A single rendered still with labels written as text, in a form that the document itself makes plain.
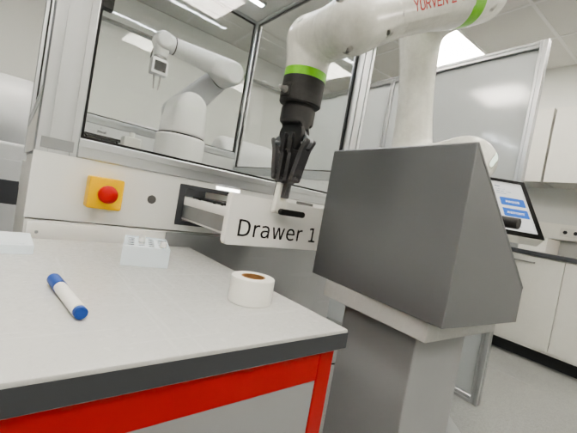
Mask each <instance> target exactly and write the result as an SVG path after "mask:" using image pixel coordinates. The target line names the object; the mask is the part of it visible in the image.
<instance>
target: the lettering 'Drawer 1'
mask: <svg viewBox="0 0 577 433"><path fill-rule="evenodd" d="M241 221H242V222H247V223H248V231H247V232H246V233H245V234H243V235H241V234H240V226H241ZM257 227H260V225H258V226H257ZM257 227H256V225H254V230H253V235H252V237H254V235H255V230H256V228H257ZM263 228H267V229H268V231H262V232H261V234H260V236H261V238H266V237H267V239H268V238H269V233H270V228H269V227H268V226H263ZM250 229H251V224H250V222H249V221H247V220H244V219H240V223H239V228H238V233H237V235H238V236H246V235H248V234H249V232H250ZM284 230H285V229H283V231H282V234H281V233H280V228H278V230H277V232H276V235H275V228H274V227H273V239H276V236H277V233H278V231H279V240H281V239H282V235H283V233H284ZM290 230H292V231H293V234H289V231H290ZM310 230H312V231H314V229H310ZM263 232H267V236H265V237H263V236H262V234H263ZM288 235H295V232H294V230H293V229H289V230H288V232H287V234H286V238H287V240H288V241H292V240H293V239H289V238H288ZM308 242H314V241H313V232H312V237H311V240H310V241H308Z"/></svg>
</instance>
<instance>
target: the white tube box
mask: <svg viewBox="0 0 577 433"><path fill-rule="evenodd" d="M138 239H139V236H135V235H125V240H124V244H123V248H122V253H121V259H120V265H130V266H141V267H153V268H164V269H167V267H168V261H169V256H170V251H171V250H170V247H169V246H168V244H167V247H166V249H163V248H160V244H161V241H165V242H166V243H167V240H166V239H159V238H151V237H146V240H145V243H144V244H139V242H138Z"/></svg>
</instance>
